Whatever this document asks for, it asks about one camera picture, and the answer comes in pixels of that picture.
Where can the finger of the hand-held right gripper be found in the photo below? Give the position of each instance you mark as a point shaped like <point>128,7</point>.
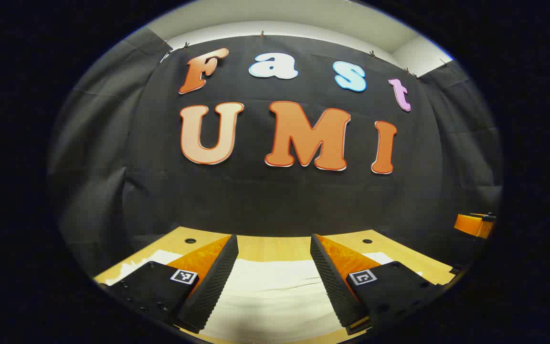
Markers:
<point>468,224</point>

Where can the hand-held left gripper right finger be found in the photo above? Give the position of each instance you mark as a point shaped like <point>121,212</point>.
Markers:
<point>332,282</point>

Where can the white jeans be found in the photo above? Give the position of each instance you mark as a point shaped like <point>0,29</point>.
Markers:
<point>270,296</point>

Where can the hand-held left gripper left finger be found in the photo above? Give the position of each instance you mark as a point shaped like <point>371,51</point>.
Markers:
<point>215,282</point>

